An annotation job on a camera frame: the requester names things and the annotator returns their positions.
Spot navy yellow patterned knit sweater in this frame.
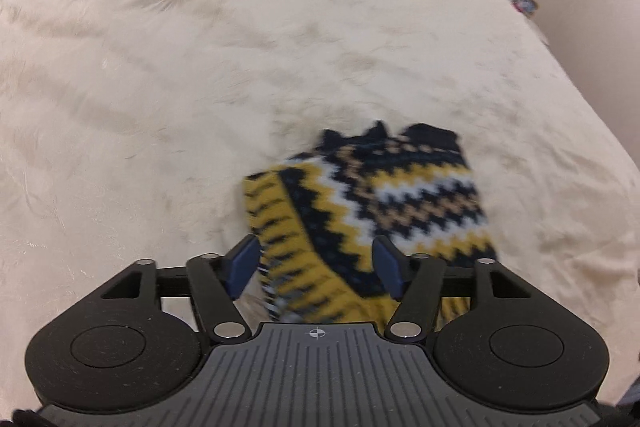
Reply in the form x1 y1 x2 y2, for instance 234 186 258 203
243 122 497 329

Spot cream bedspread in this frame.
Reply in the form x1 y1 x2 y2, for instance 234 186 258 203
1 0 639 415

